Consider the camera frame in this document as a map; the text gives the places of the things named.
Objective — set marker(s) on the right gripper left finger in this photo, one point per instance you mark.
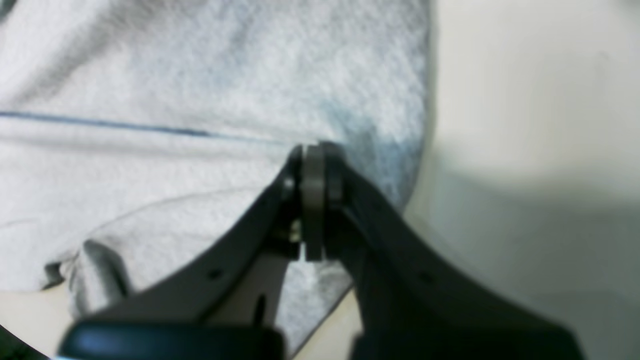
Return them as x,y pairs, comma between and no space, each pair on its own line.
222,305

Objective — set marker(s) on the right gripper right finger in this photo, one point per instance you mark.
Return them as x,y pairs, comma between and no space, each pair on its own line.
414,304

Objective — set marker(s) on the grey t-shirt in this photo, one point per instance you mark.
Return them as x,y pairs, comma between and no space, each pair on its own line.
135,133

